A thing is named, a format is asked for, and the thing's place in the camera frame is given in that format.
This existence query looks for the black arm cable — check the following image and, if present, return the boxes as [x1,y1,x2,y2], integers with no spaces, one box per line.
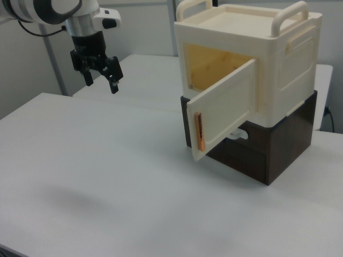
[17,20,68,37]

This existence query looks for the orange door handle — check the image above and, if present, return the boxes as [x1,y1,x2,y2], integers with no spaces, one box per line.
[193,111,206,153]

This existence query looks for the cream cabinet door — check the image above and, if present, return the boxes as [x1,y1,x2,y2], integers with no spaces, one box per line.
[186,58,257,163]

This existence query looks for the dark brown drawer box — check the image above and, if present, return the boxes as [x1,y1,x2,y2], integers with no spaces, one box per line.
[180,90,319,186]

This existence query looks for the white drawer handle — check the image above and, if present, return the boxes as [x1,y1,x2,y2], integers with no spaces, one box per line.
[227,127,249,141]

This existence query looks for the black wall cable with plug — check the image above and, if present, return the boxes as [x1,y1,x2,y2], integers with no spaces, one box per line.
[324,106,335,132]

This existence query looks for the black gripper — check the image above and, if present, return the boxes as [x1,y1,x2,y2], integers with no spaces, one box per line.
[70,31,124,94]

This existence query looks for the cream plastic cabinet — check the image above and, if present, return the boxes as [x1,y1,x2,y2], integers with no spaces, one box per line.
[173,0,322,128]

